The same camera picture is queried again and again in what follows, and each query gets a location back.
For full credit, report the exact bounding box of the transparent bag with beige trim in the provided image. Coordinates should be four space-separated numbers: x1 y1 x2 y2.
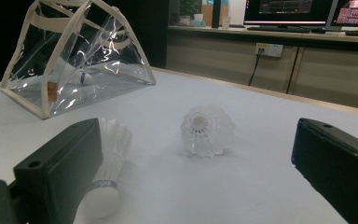
0 0 157 120

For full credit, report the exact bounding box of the green potted plant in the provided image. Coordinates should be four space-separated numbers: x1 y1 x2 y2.
178 0 203 26

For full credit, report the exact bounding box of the white table mat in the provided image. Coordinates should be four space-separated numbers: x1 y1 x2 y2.
0 66 358 224

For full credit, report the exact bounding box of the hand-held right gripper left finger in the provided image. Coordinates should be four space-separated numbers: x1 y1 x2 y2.
12 117 104 224

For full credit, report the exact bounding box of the black wall socket cable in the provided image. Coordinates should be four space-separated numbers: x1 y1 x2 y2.
247 49 264 88

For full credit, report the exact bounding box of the long wooden cabinet desk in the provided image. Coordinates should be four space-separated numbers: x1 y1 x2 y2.
166 25 358 112

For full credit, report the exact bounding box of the white wall socket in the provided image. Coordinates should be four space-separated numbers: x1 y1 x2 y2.
255 42 284 59

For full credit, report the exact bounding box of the white feather shuttlecock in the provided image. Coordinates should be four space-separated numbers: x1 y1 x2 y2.
82 117 133 218
50 57 94 87

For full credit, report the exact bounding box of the white nylon mesh shuttlecock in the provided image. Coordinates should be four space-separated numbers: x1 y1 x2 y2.
180 104 237 159

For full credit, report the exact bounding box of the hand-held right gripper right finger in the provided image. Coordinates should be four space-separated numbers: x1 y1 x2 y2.
291 117 358 224

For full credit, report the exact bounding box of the black computer monitor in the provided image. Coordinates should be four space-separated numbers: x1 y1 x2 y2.
243 0 335 26
330 0 358 29

